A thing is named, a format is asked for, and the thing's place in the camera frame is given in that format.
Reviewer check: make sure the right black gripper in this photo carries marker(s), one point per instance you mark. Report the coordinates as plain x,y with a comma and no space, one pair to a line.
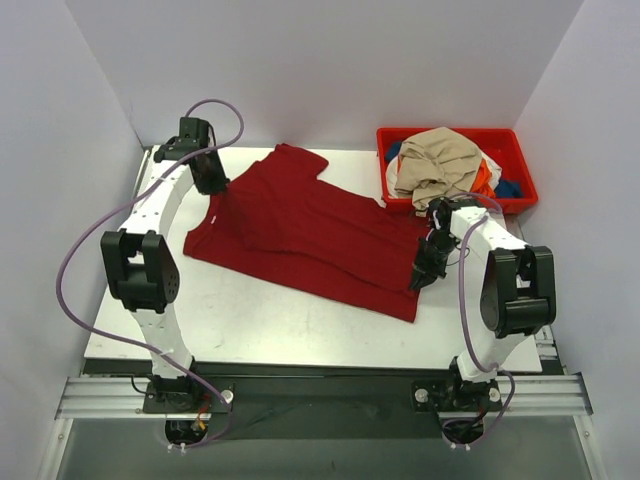
428,265

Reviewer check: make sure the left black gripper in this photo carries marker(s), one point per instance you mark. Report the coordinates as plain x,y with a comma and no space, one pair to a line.
210,176

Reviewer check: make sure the red t-shirt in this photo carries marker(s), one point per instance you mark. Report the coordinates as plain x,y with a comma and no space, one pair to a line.
279,222

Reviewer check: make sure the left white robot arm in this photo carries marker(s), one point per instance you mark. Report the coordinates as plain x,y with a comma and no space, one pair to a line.
143,275

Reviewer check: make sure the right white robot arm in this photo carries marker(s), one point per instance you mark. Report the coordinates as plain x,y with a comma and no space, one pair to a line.
505,292

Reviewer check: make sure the orange t-shirt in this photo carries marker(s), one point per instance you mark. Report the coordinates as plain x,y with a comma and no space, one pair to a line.
482,182

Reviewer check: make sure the beige t-shirt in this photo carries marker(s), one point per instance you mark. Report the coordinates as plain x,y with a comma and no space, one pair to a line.
436,163

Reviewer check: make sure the blue t-shirt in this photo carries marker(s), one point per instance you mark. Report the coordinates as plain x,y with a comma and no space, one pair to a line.
506,189

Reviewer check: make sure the red plastic bin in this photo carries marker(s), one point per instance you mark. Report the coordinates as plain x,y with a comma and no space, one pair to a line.
500,144

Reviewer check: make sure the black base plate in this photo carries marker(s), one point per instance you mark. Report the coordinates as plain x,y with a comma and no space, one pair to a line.
326,407

